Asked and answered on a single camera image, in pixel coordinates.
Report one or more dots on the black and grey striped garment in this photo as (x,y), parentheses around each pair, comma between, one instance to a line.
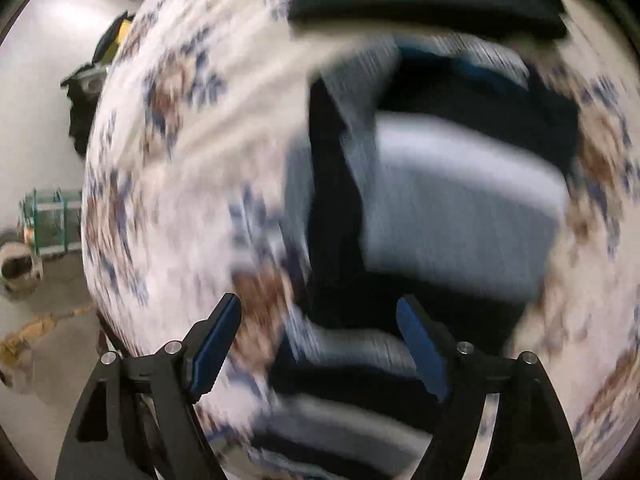
(430,220)

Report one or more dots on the round grey floor object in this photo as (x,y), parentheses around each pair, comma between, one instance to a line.
(19,267)

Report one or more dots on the teal metal rack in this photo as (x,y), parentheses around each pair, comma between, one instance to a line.
(50,225)

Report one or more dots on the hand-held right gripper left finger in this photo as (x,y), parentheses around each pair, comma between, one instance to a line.
(216,345)

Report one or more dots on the black and yellow bag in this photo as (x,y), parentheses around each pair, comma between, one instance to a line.
(95,80)

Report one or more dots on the floral printed bed sheet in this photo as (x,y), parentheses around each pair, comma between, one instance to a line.
(190,170)

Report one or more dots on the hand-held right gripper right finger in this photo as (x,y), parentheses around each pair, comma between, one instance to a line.
(422,345)

